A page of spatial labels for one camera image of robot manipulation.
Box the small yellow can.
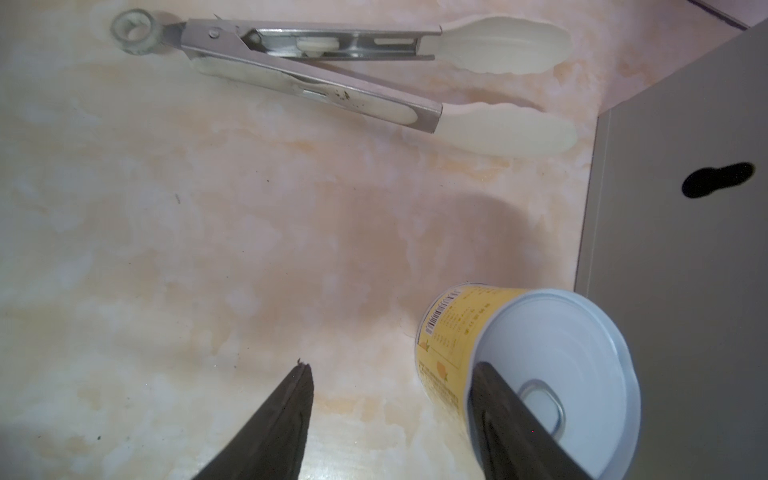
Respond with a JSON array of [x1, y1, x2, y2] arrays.
[[415, 283, 641, 479]]

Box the metal tongs cream tips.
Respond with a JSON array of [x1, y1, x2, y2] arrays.
[[110, 8, 577, 157]]

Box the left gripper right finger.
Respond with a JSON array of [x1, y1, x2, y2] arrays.
[[469, 362, 590, 480]]

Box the grey metal cabinet counter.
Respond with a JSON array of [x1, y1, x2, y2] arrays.
[[576, 23, 767, 479]]

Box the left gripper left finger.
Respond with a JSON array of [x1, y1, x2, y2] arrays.
[[195, 362, 314, 480]]

